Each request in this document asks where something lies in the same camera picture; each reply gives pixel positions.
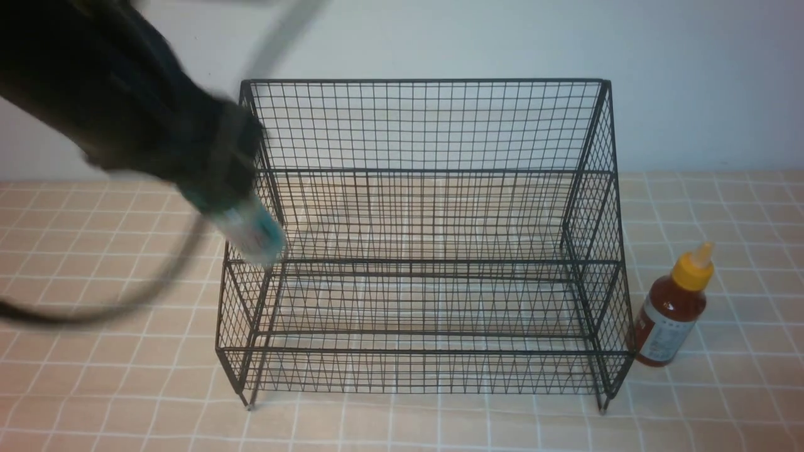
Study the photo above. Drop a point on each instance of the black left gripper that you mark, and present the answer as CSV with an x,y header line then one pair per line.
x,y
105,78

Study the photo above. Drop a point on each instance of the green cap seasoning shaker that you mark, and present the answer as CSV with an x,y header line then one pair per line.
x,y
250,227

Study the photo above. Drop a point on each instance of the red sauce bottle yellow cap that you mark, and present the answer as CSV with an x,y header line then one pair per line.
x,y
672,306

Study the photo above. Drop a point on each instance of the black wire mesh rack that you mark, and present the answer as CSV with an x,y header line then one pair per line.
x,y
443,236

